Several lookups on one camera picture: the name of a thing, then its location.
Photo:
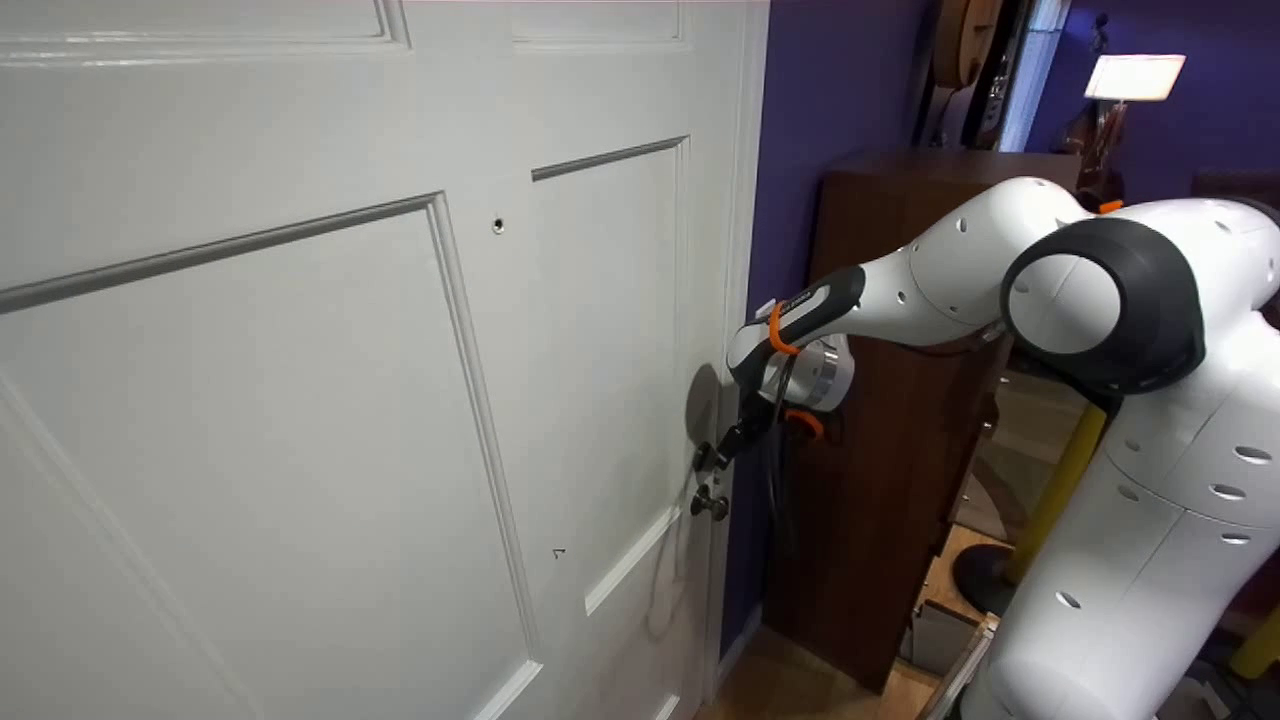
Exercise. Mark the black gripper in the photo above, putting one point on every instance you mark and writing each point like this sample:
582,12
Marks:
720,421

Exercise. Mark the metal door lock knob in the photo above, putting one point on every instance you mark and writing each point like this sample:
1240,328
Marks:
710,501

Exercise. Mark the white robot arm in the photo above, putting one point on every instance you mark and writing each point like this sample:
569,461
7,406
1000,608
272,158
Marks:
1149,311

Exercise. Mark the white panelled door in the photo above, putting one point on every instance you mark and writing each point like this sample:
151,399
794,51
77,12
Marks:
347,352

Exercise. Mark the dark brown wooden cabinet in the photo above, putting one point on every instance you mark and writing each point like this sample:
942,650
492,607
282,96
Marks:
870,501

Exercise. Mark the yellow pole stand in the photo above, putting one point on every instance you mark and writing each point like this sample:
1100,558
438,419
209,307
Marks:
988,574

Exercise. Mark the lit floor lamp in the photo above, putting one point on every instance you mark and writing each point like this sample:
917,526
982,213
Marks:
1113,84

